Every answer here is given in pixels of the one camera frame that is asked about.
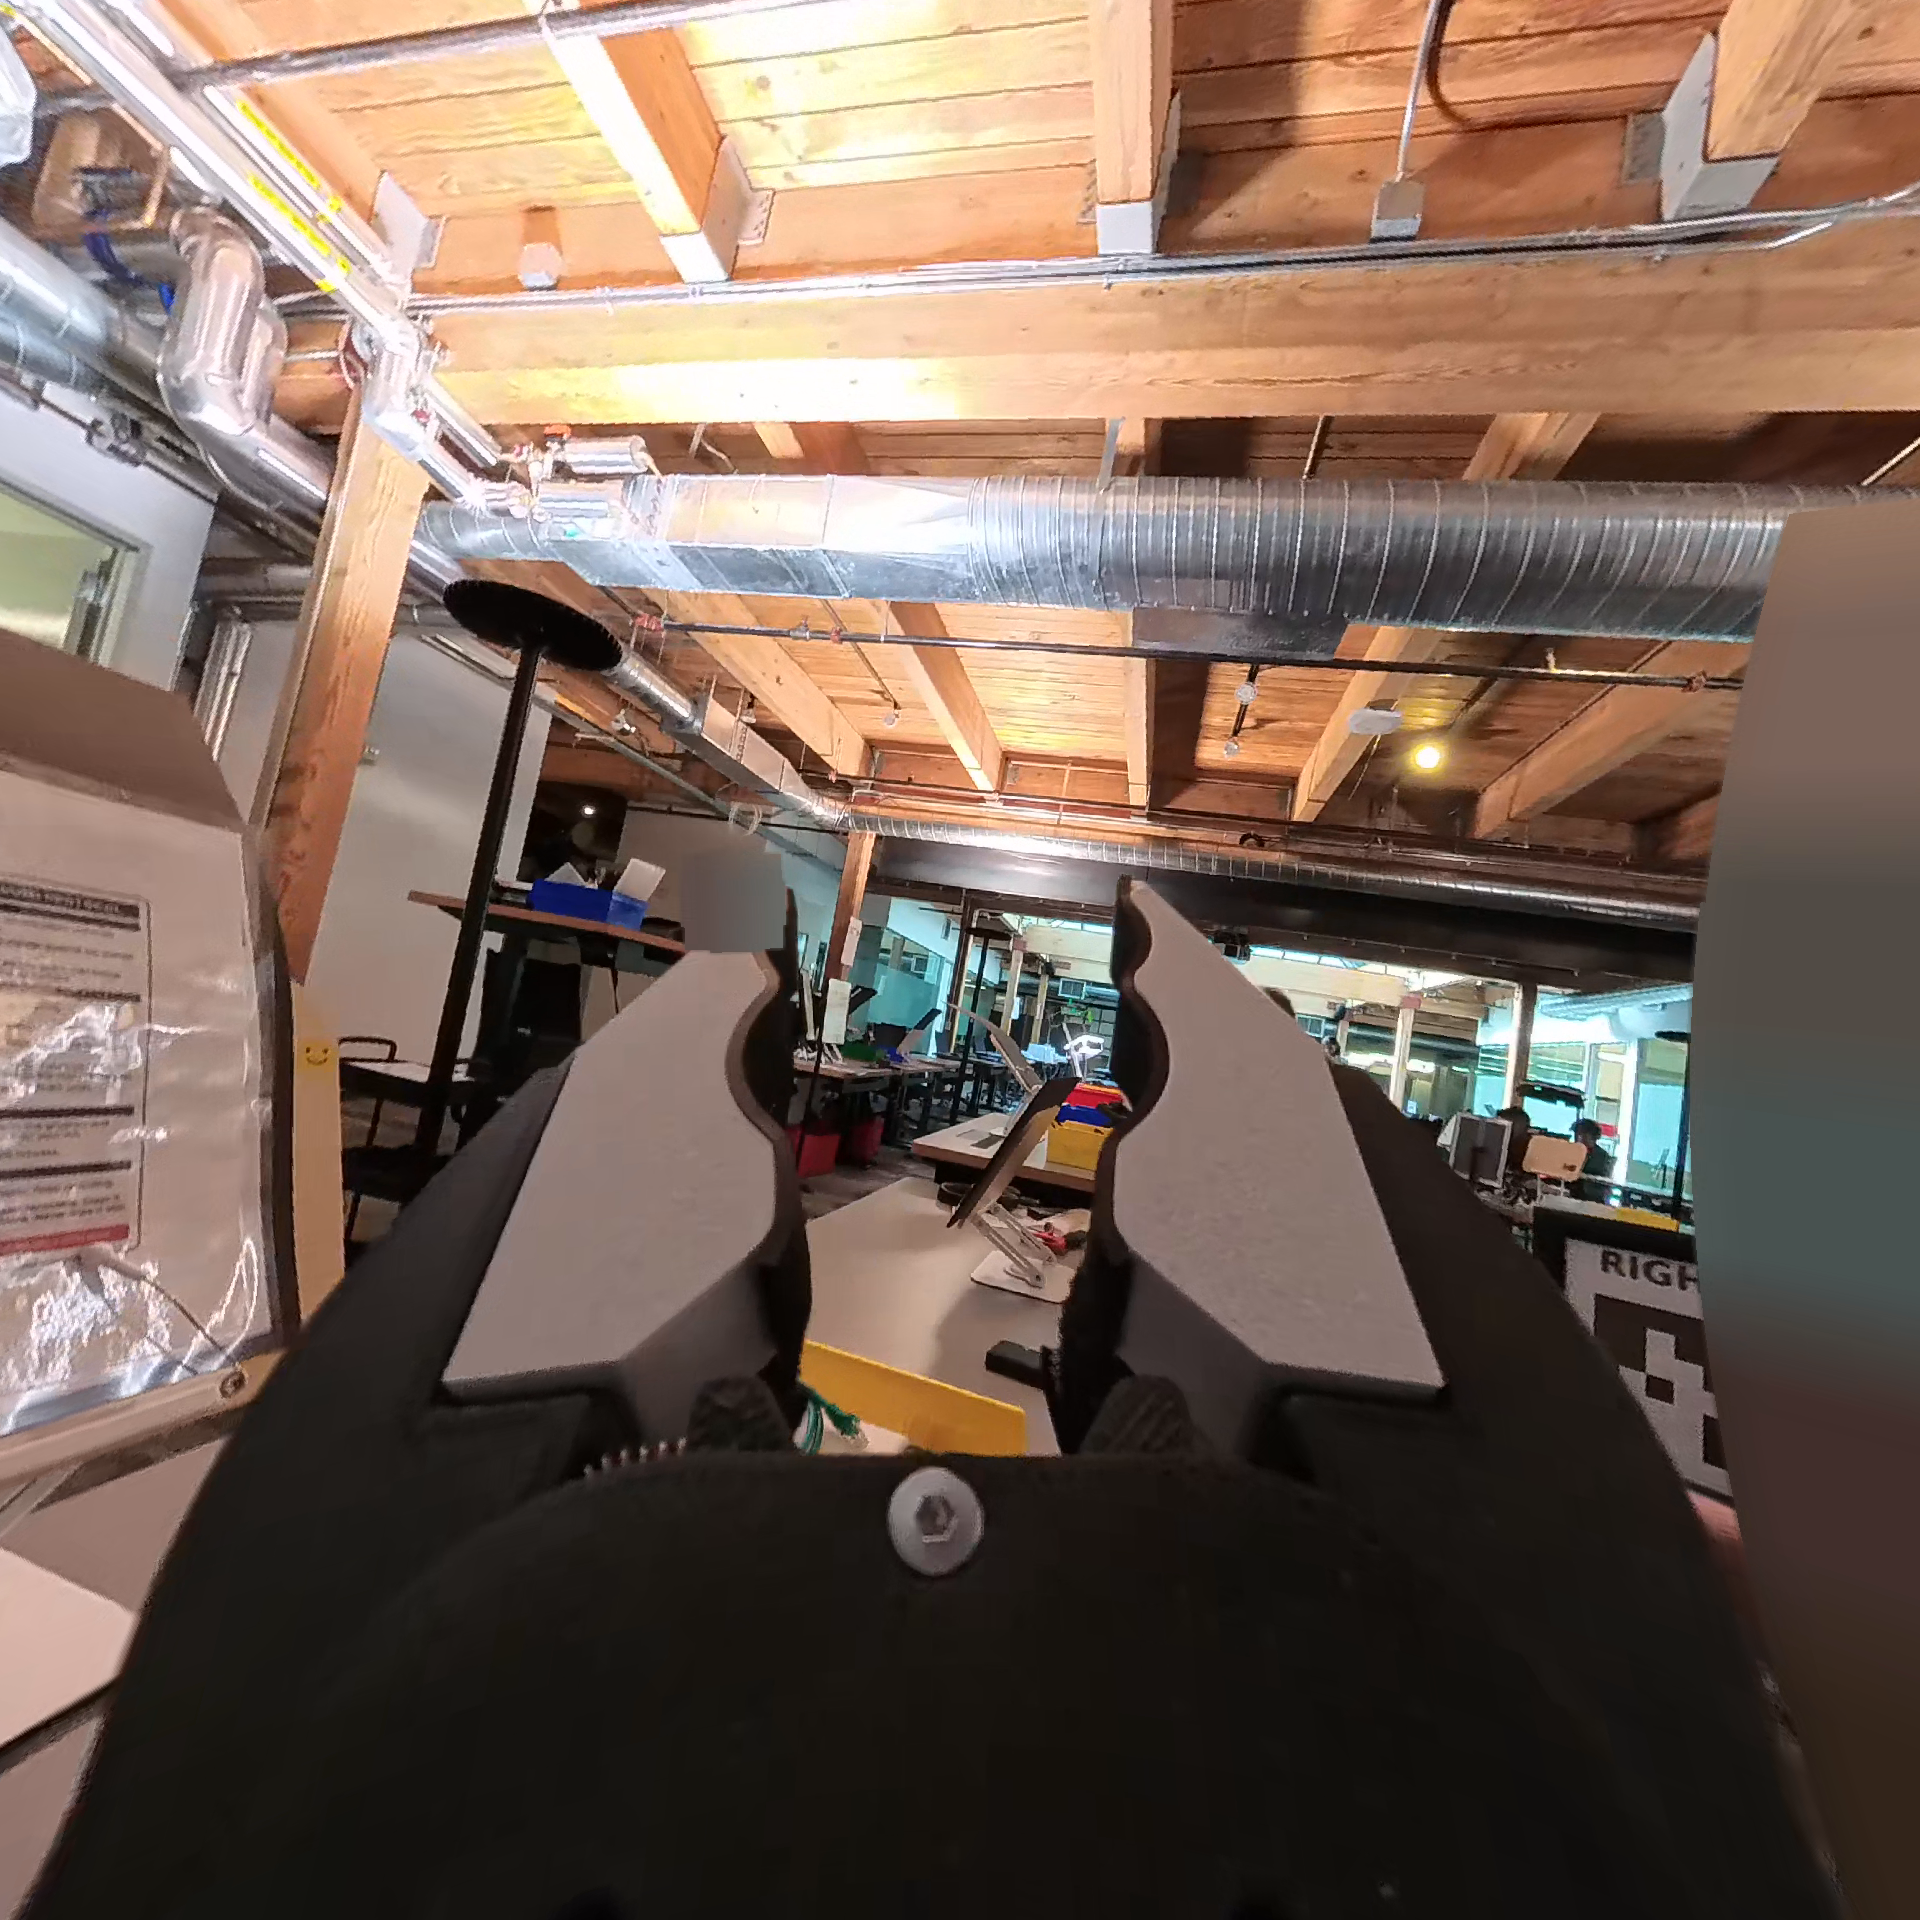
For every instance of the wooden standing desk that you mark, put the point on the wooden standing desk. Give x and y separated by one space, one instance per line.
465 906

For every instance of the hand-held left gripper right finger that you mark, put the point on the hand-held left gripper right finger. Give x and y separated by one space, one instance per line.
1277 1200

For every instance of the small black box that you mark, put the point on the small black box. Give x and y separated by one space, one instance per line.
1021 1364

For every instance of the large silver ventilation duct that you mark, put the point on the large silver ventilation duct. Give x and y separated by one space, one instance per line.
1277 548

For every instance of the black floor lamp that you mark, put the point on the black floor lamp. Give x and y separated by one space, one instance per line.
534 623

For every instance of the red storage box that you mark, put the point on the red storage box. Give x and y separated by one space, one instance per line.
819 1152
866 1141

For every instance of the round ceiling light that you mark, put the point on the round ceiling light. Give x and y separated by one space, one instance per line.
1425 755

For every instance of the wooden support post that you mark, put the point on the wooden support post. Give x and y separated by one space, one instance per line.
347 676

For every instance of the grey beam bracket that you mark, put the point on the grey beam bracket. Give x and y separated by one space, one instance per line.
1694 149

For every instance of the yellow plastic bin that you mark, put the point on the yellow plastic bin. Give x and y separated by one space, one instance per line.
1077 1149
931 1403

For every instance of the blue plastic bin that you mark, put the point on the blue plastic bin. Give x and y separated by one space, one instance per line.
587 906

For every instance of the grey laptop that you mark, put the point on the grey laptop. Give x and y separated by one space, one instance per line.
1014 1155

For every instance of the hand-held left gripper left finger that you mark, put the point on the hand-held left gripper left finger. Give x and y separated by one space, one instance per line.
630 1200

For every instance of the metal junction box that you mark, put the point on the metal junction box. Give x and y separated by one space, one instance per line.
1397 211

